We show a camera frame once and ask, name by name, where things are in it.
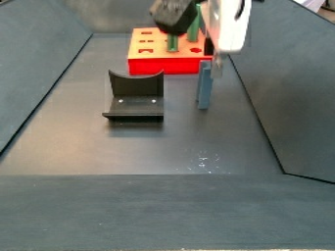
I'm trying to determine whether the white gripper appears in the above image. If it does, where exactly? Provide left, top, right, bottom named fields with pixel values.
left=200, top=0, right=251, bottom=78

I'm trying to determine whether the blue-grey arch bar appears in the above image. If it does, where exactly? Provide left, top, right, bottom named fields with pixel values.
left=196, top=61, right=214, bottom=110

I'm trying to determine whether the red shape sorting board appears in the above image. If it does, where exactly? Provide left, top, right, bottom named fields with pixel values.
left=127, top=27, right=212, bottom=75

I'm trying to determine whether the green star peg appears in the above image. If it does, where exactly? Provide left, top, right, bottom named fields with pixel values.
left=187, top=4, right=200, bottom=42

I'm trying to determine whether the green pentagon-headed peg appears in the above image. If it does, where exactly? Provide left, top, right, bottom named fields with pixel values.
left=167, top=34, right=178, bottom=52

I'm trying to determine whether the black robot wrist joint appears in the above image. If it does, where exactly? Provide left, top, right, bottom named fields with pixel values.
left=150, top=0, right=202, bottom=36

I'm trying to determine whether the black curved stand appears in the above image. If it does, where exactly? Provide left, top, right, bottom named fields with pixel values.
left=102, top=71, right=164, bottom=121

